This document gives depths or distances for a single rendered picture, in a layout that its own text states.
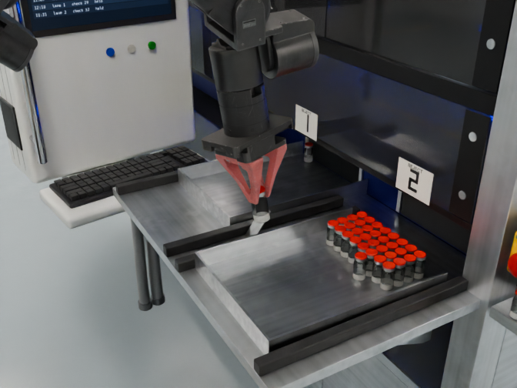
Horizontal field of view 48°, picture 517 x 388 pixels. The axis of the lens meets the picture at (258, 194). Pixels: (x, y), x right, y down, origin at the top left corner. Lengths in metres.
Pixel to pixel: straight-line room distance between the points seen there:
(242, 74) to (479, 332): 0.62
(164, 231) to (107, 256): 1.61
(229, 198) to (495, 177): 0.57
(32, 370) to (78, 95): 1.07
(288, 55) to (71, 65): 0.93
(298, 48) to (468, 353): 0.64
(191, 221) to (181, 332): 1.13
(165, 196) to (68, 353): 1.11
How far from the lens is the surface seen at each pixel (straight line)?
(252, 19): 0.64
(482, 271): 1.01
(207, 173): 1.37
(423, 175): 1.04
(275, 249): 1.09
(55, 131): 1.57
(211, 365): 2.13
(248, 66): 0.67
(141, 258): 1.98
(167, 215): 1.21
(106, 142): 1.64
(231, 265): 1.04
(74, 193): 1.47
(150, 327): 2.31
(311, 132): 1.29
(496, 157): 0.93
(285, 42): 0.70
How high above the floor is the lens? 1.47
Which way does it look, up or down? 27 degrees down
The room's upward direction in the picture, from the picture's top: straight up
